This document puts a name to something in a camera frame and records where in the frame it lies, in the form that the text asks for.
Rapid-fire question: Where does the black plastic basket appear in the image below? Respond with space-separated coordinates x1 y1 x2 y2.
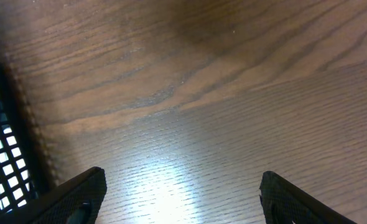
0 63 52 216

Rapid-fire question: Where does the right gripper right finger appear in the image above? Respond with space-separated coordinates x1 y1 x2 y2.
259 171 355 224

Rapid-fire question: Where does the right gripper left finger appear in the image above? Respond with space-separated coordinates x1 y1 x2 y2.
0 167 107 224

